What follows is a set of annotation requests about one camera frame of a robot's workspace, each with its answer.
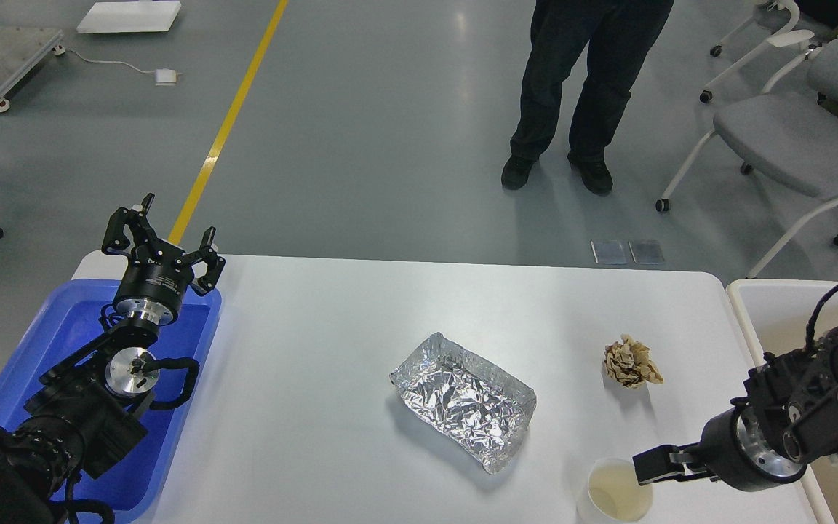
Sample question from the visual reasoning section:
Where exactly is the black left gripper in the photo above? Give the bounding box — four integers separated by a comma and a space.
102, 193, 226, 326

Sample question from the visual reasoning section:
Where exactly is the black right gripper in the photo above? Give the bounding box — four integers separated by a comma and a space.
632, 407, 806, 492

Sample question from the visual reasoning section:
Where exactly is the white paper cup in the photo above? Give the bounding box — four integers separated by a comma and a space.
576, 458, 654, 523

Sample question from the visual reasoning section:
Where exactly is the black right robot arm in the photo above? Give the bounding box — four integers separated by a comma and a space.
632, 283, 838, 492

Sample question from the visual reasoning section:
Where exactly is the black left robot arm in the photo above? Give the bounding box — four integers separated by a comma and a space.
0, 194, 226, 523

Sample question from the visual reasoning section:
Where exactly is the crumpled brown paper ball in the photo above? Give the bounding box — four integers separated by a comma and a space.
602, 333, 664, 390

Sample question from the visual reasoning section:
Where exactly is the blue plastic bin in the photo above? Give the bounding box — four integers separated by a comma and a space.
0, 279, 222, 523

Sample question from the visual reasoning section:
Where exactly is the white plastic bin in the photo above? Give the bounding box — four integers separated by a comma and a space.
726, 279, 838, 523

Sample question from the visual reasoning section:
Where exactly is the aluminium foil tray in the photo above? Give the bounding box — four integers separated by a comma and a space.
389, 333, 538, 475

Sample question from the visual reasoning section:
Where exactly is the right metal floor plate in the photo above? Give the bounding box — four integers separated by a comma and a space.
628, 241, 666, 265

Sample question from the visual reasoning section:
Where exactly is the metal floor plate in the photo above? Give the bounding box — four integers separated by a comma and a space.
591, 240, 629, 265
628, 241, 666, 265

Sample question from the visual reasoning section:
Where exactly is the left metal floor plate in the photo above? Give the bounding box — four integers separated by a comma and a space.
591, 240, 629, 265

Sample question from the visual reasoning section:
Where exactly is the white flat board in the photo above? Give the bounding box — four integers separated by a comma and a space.
76, 1, 182, 34

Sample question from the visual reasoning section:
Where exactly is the wheeled metal platform cart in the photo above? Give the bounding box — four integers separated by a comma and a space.
0, 26, 65, 113

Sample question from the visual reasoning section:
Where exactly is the person in dark trousers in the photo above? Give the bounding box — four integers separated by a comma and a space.
501, 1, 673, 196

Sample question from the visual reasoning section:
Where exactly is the white power adapter with cable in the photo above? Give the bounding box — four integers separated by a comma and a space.
54, 46, 182, 86

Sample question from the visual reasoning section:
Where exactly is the grey chair white frame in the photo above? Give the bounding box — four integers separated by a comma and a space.
655, 29, 838, 279

